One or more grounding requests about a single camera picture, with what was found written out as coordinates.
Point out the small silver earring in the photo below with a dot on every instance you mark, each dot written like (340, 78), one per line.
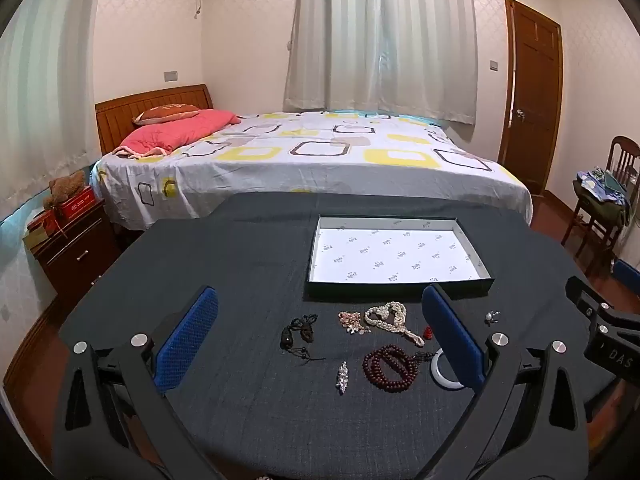
(491, 317)

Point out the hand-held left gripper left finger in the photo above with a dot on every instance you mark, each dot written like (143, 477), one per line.
(187, 335)

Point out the wooden door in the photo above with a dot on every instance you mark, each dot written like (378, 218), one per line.
(532, 90)

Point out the pink pillow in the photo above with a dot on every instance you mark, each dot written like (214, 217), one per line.
(170, 132)

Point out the orange cushion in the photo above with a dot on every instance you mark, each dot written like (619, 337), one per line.
(167, 112)

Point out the pile of clothes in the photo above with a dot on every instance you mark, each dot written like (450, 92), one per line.
(600, 192)

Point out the bed with patterned sheet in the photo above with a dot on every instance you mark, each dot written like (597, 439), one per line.
(325, 160)

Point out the silver brooch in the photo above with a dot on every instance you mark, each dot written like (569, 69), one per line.
(342, 379)

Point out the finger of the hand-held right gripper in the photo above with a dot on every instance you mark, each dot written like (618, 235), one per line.
(587, 296)

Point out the white window curtain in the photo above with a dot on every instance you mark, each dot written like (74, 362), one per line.
(380, 35)

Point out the wooden chair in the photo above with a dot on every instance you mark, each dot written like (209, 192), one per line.
(622, 152)

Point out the blue object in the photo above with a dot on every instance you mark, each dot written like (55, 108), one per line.
(627, 272)

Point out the brown teddy bear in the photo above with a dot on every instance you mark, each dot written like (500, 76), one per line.
(65, 187)

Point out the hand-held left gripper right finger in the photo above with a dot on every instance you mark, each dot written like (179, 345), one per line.
(452, 335)

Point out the dark wooden nightstand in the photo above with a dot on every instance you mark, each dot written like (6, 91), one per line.
(75, 255)

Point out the pale striped curtain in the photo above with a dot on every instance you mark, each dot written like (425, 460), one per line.
(45, 100)

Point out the grey tray with white liner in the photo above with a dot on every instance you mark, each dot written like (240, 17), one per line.
(395, 255)

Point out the red gift box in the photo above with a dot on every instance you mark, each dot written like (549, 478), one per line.
(40, 227)
(77, 205)

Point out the wooden headboard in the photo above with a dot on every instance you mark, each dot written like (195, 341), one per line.
(150, 97)

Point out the dark grey tablecloth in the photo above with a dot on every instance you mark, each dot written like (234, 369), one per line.
(240, 260)

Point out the white bangle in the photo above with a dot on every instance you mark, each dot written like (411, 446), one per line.
(436, 372)

